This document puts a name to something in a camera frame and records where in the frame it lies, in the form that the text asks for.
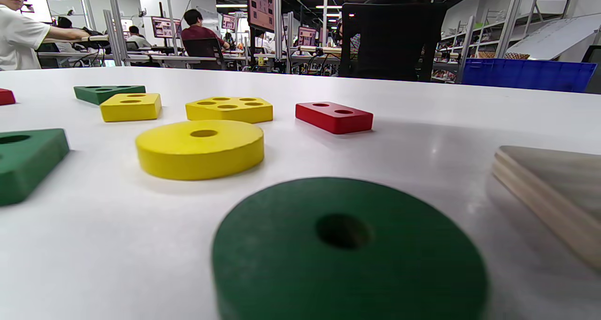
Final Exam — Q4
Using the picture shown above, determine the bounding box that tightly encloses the metal shelf rack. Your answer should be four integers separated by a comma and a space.
439, 0, 578, 84

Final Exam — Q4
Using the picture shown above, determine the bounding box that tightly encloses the green round block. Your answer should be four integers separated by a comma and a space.
211, 177, 489, 320

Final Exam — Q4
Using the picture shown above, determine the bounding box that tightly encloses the yellow pentagon block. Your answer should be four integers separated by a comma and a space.
185, 96, 274, 124

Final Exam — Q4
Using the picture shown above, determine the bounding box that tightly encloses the yellow round block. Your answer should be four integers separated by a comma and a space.
135, 120, 265, 181

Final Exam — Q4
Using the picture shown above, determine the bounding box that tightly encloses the white screen monitor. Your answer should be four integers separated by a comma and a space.
21, 0, 54, 24

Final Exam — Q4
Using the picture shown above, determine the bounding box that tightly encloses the green square block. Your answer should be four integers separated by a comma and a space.
0, 128, 70, 207

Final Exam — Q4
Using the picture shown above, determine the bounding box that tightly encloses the yellow rectangle block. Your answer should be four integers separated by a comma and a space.
100, 93, 162, 123

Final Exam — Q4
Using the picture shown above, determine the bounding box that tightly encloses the red rectangle block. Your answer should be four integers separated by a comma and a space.
295, 101, 374, 135

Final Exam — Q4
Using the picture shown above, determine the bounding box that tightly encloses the wooden post board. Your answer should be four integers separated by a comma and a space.
491, 145, 601, 271

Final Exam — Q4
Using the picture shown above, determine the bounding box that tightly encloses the white panel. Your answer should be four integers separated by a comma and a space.
506, 14, 601, 61

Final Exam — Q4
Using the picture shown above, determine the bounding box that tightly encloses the green triangle block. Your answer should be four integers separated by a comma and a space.
73, 85, 146, 106

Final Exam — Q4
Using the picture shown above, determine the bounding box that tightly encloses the blue plastic crate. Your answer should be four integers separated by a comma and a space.
462, 58, 598, 93

